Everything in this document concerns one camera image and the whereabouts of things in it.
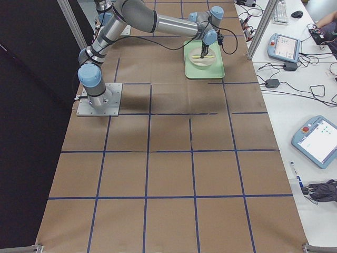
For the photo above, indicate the near teach pendant tablet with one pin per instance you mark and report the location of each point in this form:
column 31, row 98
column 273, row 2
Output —
column 316, row 139

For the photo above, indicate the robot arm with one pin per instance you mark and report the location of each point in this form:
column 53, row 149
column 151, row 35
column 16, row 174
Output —
column 104, row 12
column 199, row 26

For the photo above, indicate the white keyboard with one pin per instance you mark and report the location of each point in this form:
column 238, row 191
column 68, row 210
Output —
column 280, row 15

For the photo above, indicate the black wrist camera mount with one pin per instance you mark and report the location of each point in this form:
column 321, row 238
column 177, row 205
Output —
column 220, row 38

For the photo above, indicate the beige round plate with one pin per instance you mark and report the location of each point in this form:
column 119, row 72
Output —
column 205, row 62

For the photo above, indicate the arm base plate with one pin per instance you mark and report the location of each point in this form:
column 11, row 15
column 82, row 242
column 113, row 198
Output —
column 107, row 104
column 126, row 31

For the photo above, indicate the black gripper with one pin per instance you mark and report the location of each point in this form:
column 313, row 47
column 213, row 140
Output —
column 204, row 49

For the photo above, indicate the light green tray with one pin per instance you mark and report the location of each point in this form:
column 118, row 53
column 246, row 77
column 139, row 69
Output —
column 215, row 71

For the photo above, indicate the far teach pendant tablet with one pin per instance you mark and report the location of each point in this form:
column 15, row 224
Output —
column 284, row 48

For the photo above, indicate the black computer mouse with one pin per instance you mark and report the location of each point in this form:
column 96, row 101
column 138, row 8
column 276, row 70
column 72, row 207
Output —
column 297, row 14

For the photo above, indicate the black power adapter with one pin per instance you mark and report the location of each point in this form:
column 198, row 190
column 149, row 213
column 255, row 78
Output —
column 290, row 66
column 272, row 83

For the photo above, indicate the aluminium post right side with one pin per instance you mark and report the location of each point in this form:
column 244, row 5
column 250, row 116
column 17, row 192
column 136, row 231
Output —
column 269, row 10

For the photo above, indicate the black cloth bundle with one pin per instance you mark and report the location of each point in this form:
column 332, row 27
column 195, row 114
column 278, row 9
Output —
column 321, row 192

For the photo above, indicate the teach pendant tablet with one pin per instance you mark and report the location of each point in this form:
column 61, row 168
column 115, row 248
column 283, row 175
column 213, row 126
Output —
column 284, row 48
column 316, row 139

